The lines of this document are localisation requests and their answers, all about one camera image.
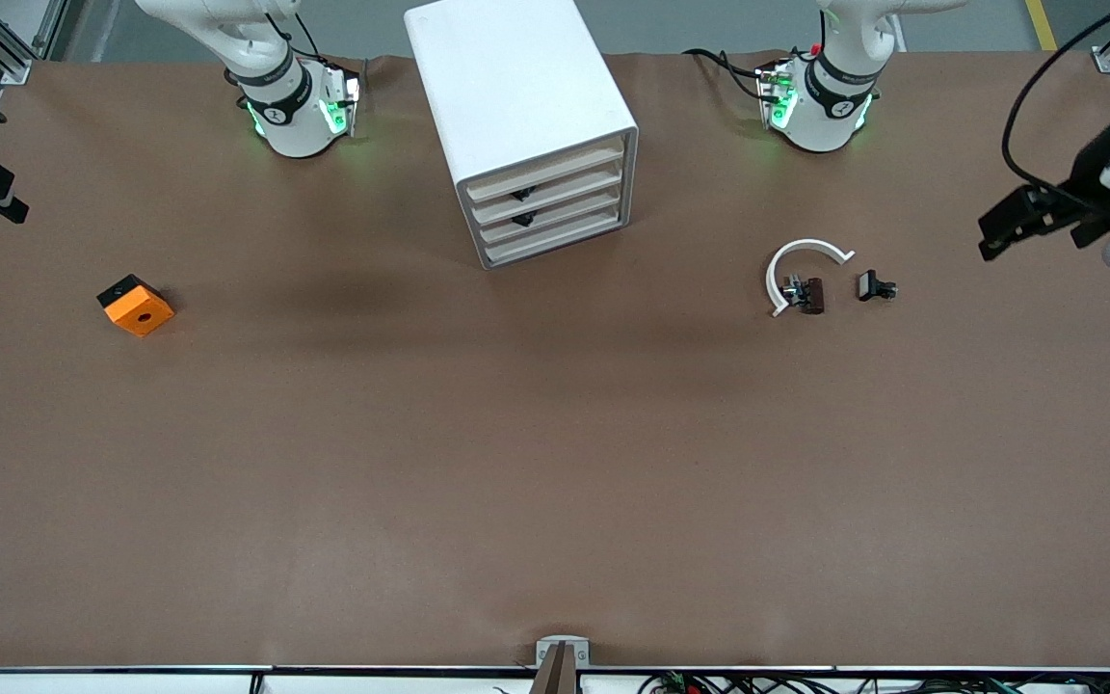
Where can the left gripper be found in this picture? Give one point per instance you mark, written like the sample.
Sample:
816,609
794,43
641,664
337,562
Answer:
1092,172

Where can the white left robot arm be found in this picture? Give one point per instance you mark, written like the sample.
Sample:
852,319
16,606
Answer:
820,120

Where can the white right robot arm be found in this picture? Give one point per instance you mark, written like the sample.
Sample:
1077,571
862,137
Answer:
290,125

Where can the black small component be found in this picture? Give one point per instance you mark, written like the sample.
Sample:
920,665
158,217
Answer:
871,286

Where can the orange and black box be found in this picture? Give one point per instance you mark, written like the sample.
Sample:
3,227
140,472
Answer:
139,310

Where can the brown small component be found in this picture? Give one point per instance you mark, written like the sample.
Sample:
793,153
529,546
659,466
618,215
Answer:
809,294

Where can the small black part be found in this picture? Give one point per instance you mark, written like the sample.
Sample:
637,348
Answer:
521,194

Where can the grey metal table bracket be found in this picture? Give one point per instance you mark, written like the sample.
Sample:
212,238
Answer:
563,653

